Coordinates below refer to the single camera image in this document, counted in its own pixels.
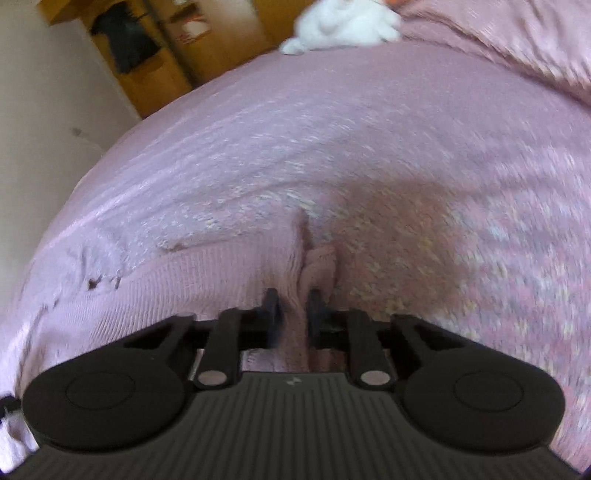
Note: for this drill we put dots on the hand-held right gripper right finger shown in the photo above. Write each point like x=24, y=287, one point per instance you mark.
x=315, y=318

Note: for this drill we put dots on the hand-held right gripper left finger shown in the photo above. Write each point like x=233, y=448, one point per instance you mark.
x=272, y=318

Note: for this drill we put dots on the pink knit cardigan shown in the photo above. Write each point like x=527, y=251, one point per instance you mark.
x=207, y=295

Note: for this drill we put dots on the pink floral bed sheet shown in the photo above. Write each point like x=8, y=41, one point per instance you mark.
x=392, y=152

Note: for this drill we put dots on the wooden wardrobe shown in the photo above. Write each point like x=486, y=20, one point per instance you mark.
x=184, y=60

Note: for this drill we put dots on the white and orange plush toy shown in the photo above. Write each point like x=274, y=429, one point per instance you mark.
x=341, y=25

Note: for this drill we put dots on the dark hanging garment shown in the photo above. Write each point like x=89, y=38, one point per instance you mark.
x=127, y=37

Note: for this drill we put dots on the pink checkered quilt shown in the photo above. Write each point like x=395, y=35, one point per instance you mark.
x=508, y=37

